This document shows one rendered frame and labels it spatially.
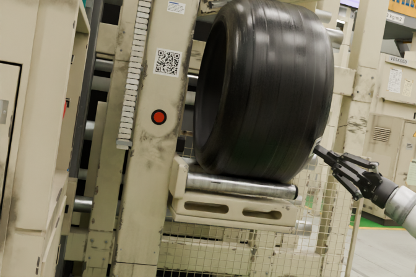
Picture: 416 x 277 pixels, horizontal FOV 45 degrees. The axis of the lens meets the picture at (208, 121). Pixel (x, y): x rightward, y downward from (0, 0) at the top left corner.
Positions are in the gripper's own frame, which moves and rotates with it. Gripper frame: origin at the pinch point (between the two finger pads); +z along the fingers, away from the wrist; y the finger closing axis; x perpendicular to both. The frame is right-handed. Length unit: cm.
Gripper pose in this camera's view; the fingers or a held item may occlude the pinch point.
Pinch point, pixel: (326, 155)
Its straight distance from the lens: 143.7
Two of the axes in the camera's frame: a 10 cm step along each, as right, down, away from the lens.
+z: -7.2, -5.2, 4.6
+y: -2.4, 8.1, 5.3
